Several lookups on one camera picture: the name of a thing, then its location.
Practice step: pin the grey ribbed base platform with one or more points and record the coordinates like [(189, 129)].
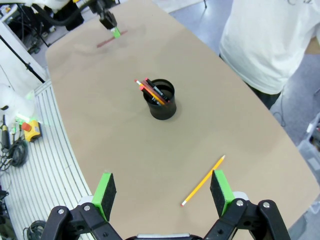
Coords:
[(50, 162)]

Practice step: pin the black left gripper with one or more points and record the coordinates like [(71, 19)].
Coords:
[(98, 6)]

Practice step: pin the yellow pencil pink eraser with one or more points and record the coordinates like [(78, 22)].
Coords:
[(197, 187), (137, 81)]

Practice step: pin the black tripod leg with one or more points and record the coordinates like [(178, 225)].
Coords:
[(205, 3)]

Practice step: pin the red pencil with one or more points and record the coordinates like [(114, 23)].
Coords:
[(142, 88), (103, 43)]

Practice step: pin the grey plastic crate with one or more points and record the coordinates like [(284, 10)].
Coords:
[(310, 147)]

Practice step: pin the black pen red cap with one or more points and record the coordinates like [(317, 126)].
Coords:
[(160, 93)]

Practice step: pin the person in white T-shirt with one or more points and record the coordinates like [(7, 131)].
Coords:
[(262, 45)]

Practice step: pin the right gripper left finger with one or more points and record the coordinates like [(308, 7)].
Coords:
[(106, 197)]

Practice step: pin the black mesh pen holder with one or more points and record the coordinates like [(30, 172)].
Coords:
[(162, 112)]

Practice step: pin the brown cardboard box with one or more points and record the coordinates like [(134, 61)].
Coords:
[(313, 45)]

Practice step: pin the yellow emergency stop box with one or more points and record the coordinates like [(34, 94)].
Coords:
[(33, 132)]

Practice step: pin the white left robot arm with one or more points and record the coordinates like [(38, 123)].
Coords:
[(57, 3)]

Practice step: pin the black stand pole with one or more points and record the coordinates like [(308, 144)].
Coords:
[(25, 63)]

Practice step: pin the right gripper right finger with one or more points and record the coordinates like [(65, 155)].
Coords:
[(221, 197)]

